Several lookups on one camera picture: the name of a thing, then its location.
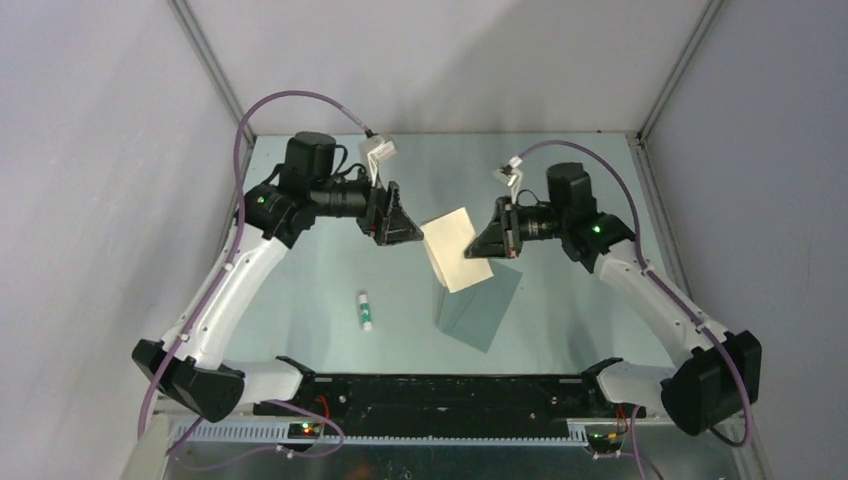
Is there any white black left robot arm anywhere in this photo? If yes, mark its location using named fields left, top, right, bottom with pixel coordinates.
left=131, top=132, right=423, bottom=423

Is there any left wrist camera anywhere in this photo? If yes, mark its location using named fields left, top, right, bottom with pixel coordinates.
left=359, top=134, right=398, bottom=187

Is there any green white glue stick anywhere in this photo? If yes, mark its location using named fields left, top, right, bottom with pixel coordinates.
left=356, top=292, right=373, bottom=331

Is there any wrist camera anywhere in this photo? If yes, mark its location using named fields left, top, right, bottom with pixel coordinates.
left=359, top=134, right=398, bottom=187
left=493, top=156, right=523, bottom=204

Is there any aluminium frame rail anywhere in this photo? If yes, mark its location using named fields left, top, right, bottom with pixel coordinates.
left=153, top=374, right=754, bottom=425

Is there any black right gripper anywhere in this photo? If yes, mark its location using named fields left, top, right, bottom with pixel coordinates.
left=466, top=196, right=569, bottom=260

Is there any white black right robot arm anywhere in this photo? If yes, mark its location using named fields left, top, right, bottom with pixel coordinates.
left=464, top=157, right=762, bottom=436

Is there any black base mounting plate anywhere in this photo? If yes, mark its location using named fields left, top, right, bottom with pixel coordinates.
left=253, top=365, right=647, bottom=439

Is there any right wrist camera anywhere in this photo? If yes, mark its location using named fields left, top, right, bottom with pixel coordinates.
left=493, top=156, right=523, bottom=204

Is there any controller board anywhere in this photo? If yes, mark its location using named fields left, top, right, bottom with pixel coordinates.
left=287, top=422, right=324, bottom=441
left=587, top=432, right=627, bottom=455

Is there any left controller board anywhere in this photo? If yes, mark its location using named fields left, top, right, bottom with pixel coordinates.
left=287, top=422, right=324, bottom=441

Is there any right controller board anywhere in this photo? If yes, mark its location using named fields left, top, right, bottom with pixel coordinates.
left=587, top=432, right=627, bottom=455

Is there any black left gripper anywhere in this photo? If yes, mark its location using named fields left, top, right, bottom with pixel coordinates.
left=310, top=160, right=423, bottom=246

